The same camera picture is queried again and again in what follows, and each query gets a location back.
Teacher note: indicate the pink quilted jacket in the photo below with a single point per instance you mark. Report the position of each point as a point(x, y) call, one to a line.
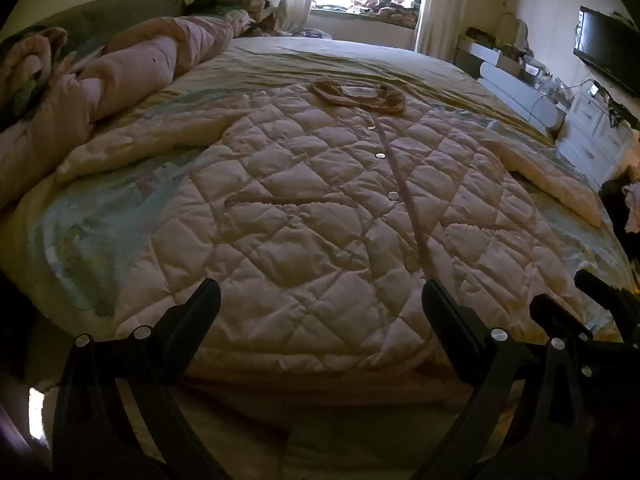
point(310, 220)

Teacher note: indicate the white drawer cabinet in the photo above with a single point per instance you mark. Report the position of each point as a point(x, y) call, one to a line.
point(595, 130)

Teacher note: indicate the pile of mixed clothes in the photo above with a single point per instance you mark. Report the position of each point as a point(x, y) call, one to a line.
point(230, 7)

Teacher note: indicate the floral print blanket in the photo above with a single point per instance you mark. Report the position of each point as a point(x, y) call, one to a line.
point(25, 70)

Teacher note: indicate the rolled pink duvet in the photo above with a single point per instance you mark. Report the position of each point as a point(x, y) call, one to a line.
point(135, 67)

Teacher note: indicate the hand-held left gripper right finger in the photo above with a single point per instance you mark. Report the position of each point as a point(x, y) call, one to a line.
point(445, 317)

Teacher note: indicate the black flat television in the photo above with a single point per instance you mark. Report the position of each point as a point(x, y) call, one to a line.
point(607, 45)

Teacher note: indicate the green padded headboard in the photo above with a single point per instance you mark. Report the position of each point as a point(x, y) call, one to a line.
point(110, 15)

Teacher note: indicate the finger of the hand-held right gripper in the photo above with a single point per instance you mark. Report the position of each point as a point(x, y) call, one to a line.
point(600, 287)
point(550, 315)

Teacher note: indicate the curved frame vanity mirror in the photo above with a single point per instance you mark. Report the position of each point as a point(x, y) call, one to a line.
point(515, 30)

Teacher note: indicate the bed with cartoon print sheet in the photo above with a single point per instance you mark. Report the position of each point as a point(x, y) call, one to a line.
point(440, 72)

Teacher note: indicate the clothes heap on windowsill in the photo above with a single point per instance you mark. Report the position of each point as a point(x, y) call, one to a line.
point(387, 7)

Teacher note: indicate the white dressing table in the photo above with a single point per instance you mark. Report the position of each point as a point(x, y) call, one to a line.
point(505, 80)

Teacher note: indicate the dark cloth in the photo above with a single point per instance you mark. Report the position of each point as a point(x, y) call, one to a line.
point(617, 205)

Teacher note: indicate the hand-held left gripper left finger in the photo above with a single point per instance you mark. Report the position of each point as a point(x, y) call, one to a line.
point(199, 306)

